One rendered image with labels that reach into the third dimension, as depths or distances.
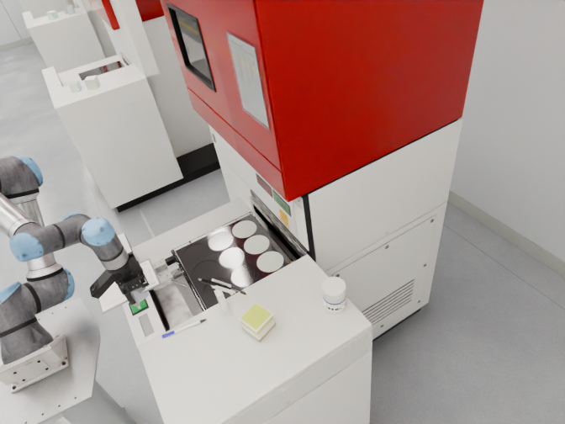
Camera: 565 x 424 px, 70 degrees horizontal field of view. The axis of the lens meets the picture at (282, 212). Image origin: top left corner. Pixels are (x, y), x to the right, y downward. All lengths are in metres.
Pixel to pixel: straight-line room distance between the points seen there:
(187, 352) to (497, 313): 1.78
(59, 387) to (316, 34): 1.33
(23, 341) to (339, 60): 1.29
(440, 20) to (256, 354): 1.09
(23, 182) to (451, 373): 2.02
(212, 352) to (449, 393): 1.33
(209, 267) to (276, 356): 0.49
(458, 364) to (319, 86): 1.66
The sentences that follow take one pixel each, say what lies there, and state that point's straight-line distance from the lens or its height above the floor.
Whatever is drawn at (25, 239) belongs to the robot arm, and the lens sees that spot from 1.23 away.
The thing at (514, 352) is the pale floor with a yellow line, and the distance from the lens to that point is 2.45.
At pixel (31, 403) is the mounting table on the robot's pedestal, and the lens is 1.64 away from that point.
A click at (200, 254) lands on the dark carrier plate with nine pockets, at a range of 1.61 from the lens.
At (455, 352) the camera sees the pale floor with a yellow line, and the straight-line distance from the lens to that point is 2.37.
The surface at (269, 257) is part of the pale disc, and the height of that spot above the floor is 0.90.
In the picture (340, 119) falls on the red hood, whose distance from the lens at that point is 1.19.
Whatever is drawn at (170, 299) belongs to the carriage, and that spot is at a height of 0.88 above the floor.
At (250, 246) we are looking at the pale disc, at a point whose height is 0.90.
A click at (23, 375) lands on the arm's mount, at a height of 0.88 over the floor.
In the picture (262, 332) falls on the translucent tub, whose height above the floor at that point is 1.00.
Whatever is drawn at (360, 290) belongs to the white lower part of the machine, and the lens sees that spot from 1.80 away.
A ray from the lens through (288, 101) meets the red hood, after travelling 1.07.
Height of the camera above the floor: 2.02
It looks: 42 degrees down
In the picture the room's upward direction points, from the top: 10 degrees counter-clockwise
